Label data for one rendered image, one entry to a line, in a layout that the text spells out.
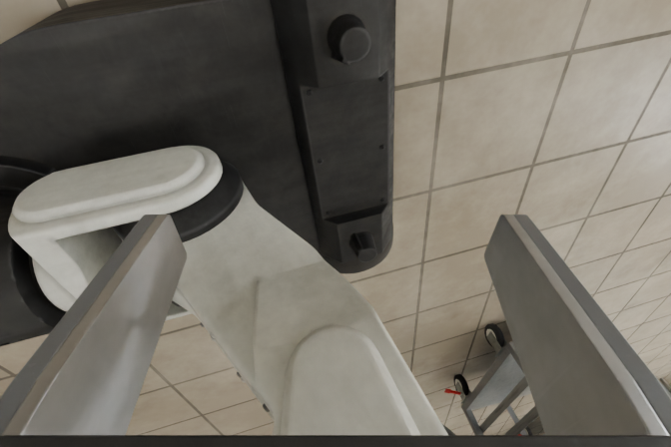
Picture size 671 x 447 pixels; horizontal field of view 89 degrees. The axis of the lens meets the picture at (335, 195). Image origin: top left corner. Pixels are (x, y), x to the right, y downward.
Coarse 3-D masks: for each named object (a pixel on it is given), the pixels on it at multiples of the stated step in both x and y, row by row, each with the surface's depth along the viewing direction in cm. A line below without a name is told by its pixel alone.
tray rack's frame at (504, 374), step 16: (496, 352) 144; (496, 368) 146; (512, 368) 150; (480, 384) 158; (496, 384) 158; (512, 384) 165; (464, 400) 172; (480, 400) 168; (496, 400) 175; (512, 416) 174; (480, 432) 165
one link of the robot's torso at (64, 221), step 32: (128, 160) 38; (160, 160) 37; (192, 160) 36; (32, 192) 35; (64, 192) 34; (96, 192) 34; (128, 192) 33; (160, 192) 34; (192, 192) 34; (32, 224) 32; (64, 224) 32; (96, 224) 32; (32, 256) 33; (64, 256) 34; (96, 256) 38; (64, 288) 36
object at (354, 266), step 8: (392, 224) 74; (392, 232) 73; (392, 240) 75; (384, 248) 70; (376, 256) 70; (384, 256) 72; (336, 264) 69; (344, 264) 68; (352, 264) 68; (360, 264) 69; (368, 264) 70; (376, 264) 71; (344, 272) 70; (352, 272) 70
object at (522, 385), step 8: (520, 384) 137; (512, 392) 142; (520, 392) 137; (504, 400) 147; (512, 400) 142; (496, 408) 153; (504, 408) 148; (488, 416) 159; (496, 416) 154; (488, 424) 160
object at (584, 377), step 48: (528, 240) 9; (528, 288) 9; (576, 288) 8; (528, 336) 9; (576, 336) 7; (528, 384) 9; (576, 384) 7; (624, 384) 6; (576, 432) 7; (624, 432) 6
